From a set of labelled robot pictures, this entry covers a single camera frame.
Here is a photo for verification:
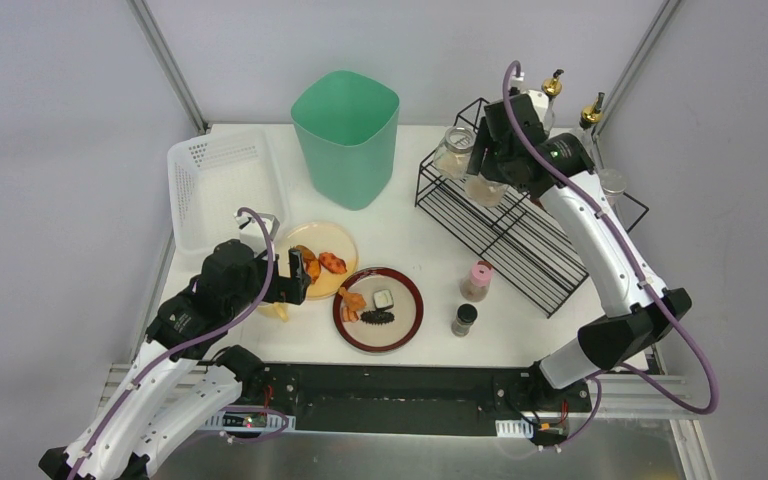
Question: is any pink lid spice shaker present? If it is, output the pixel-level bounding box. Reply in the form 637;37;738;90
459;260;494;302

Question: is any white plastic basket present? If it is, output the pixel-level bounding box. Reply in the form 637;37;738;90
167;127;291;257

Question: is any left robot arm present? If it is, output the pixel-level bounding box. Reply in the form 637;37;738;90
39;240;311;479

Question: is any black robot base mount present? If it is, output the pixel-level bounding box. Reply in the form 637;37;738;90
237;363;592;436

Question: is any black sea cucumber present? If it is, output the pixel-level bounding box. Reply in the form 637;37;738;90
360;310;395;325

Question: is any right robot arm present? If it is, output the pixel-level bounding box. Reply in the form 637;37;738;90
468;94;692;390

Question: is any fried chicken nugget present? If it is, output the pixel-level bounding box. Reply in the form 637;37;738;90
338;287;367;312

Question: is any black wire rack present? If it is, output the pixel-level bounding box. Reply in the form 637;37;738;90
414;97;650;319

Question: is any red rimmed plate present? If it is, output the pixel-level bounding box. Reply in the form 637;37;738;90
332;267;425;354

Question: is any cream plate with leaf pattern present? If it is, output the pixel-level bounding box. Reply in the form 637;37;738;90
276;222;358;300

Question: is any glass jar with rice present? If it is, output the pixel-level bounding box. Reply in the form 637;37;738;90
464;174;508;208

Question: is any glass jar with grains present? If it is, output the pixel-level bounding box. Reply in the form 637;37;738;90
432;126;476;181

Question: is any shrimp piece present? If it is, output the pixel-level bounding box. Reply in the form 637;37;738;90
340;307;360;323

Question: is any gold spout oil bottle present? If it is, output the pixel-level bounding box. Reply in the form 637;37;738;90
536;69;564;136

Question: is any green plastic bin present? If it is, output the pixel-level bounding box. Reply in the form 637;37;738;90
290;70;400;211

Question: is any fried chicken wing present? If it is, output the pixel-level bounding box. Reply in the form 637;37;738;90
295;245;321;284

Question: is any black lid pepper shaker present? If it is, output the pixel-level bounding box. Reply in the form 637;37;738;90
451;303;478;337

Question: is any sushi roll piece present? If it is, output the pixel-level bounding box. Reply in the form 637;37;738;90
373;289;395;310

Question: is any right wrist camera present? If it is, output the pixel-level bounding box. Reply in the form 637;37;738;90
509;73;549;120

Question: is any silver lid spice jar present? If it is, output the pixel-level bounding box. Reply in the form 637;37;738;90
597;168;627;216

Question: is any yellow mug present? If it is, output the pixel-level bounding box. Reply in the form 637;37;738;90
256;302;289;323

